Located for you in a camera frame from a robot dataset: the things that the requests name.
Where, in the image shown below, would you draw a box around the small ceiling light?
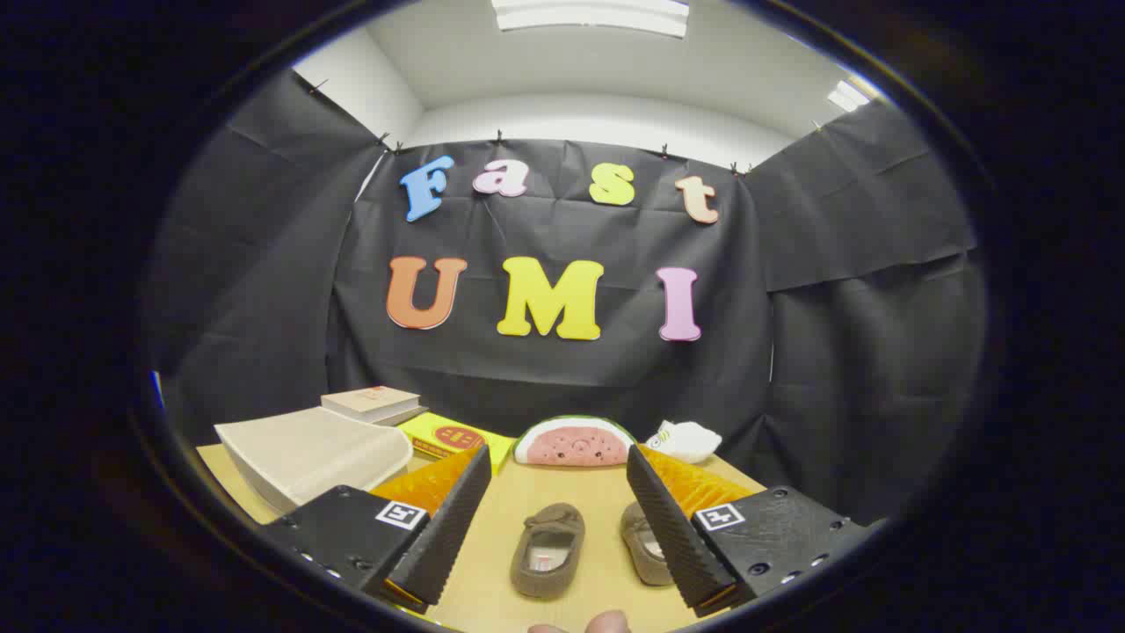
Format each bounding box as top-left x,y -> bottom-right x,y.
826,79 -> 871,113

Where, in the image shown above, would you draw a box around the white plush toy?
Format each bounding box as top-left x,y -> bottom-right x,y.
646,420 -> 723,464

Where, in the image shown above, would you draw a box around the tan book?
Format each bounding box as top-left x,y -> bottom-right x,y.
321,385 -> 422,418

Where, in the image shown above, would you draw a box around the cream storage box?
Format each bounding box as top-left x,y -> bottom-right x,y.
214,406 -> 414,515

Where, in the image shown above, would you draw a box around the yellow book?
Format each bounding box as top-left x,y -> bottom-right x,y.
397,411 -> 517,476

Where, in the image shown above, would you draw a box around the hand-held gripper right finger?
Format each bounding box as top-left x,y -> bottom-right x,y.
626,444 -> 875,618

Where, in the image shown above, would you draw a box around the brown fuzzy shoe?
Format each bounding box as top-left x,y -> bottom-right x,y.
620,501 -> 676,587
510,503 -> 587,600

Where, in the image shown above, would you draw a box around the long ceiling light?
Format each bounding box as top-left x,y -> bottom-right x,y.
490,0 -> 691,38

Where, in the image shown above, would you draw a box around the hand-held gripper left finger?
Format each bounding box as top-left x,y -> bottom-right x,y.
259,445 -> 493,615

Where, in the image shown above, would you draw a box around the watermelon slice plush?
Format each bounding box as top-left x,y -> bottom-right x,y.
512,415 -> 638,469

